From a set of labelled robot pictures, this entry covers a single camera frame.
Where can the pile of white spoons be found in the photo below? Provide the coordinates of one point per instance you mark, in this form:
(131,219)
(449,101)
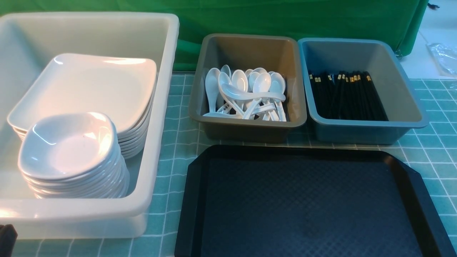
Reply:
(253,94)

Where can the white bowl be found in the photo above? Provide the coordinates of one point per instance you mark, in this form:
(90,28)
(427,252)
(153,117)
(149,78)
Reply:
(68,145)

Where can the brown plastic spoon bin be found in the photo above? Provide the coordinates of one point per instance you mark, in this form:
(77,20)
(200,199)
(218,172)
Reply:
(241,52)

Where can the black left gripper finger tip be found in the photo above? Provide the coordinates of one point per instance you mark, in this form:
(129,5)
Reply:
(8,236)

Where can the green backdrop cloth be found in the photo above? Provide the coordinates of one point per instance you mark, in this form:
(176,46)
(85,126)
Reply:
(394,22)

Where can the black plastic serving tray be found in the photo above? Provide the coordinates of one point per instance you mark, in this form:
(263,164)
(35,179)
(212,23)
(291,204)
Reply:
(253,201)

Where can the blue-grey plastic chopstick bin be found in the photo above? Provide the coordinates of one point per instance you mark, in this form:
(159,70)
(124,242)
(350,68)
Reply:
(403,108)

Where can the clear plastic bag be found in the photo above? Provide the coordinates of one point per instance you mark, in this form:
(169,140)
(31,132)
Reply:
(444,57)

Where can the large white plastic tub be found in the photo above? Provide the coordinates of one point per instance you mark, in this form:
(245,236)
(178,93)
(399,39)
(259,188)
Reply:
(28,42)

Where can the stack of white square plates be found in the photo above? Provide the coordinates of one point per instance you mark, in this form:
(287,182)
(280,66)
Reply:
(131,140)

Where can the bundle of black chopsticks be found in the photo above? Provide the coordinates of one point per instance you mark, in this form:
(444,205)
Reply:
(346,95)

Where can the teal checked tablecloth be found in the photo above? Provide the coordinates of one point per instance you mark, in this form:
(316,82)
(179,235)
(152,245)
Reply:
(431,151)

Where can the large white square plate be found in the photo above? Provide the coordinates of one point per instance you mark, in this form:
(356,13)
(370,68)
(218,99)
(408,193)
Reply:
(118,87)

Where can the stack of white bowls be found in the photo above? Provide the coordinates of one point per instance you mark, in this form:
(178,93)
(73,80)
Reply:
(110,180)

